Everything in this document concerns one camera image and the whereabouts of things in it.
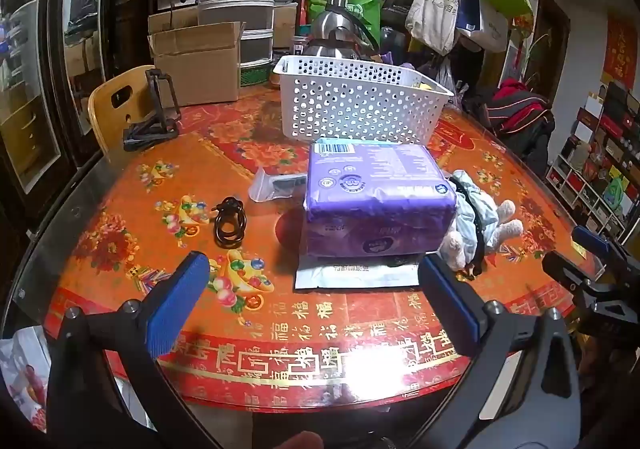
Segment navy and white bag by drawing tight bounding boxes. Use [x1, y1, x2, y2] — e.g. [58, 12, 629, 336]
[457, 0, 511, 52]

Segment plush doll light blue clothes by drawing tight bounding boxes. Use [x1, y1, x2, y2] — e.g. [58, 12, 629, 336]
[440, 169, 525, 280]

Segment open cardboard box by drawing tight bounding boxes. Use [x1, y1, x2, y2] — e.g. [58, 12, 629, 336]
[147, 22, 246, 107]

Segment dark wooden glass cabinet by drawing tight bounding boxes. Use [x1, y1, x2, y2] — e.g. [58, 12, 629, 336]
[0, 0, 151, 225]

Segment black hair ties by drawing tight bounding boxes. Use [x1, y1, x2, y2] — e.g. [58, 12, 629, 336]
[212, 196, 249, 250]

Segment white flat packet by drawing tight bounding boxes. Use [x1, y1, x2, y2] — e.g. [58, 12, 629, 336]
[294, 256, 422, 291]

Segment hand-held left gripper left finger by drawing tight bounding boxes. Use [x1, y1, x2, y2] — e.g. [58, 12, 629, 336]
[46, 251, 223, 449]

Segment white perforated plastic basket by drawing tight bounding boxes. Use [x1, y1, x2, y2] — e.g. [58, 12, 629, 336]
[271, 55, 455, 146]

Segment shelf of small boxes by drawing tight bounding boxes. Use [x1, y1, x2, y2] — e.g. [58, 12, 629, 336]
[545, 81, 640, 240]

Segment white and red plastic bag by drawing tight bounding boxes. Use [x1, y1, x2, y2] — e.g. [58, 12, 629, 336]
[0, 326, 53, 432]

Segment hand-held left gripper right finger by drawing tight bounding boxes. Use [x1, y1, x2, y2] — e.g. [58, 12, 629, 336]
[417, 254, 583, 449]

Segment yellow wooden chair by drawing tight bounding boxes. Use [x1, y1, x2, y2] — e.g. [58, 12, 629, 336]
[88, 65, 161, 160]

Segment black folding phone stand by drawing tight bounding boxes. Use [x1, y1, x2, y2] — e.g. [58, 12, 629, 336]
[123, 69, 181, 152]

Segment stainless steel kettle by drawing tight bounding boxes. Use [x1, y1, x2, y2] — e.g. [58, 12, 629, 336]
[302, 0, 381, 60]

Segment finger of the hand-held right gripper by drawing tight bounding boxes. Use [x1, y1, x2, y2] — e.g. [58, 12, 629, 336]
[571, 225, 640, 280]
[541, 250, 640, 345]

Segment green shopping bag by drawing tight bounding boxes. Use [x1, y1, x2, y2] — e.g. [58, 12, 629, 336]
[306, 0, 383, 37]

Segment purple soft packet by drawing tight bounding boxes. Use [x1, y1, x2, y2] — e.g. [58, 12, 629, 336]
[304, 139, 458, 260]

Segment green plastic crate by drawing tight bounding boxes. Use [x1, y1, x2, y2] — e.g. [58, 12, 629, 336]
[240, 66, 274, 88]

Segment clear zip bag black item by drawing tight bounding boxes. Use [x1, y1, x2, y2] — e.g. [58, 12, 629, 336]
[248, 168, 308, 203]

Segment red wall hanging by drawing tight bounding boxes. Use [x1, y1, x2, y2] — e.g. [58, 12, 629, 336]
[602, 16, 640, 90]

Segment red and black jacket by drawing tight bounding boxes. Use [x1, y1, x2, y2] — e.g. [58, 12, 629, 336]
[462, 79, 556, 170]

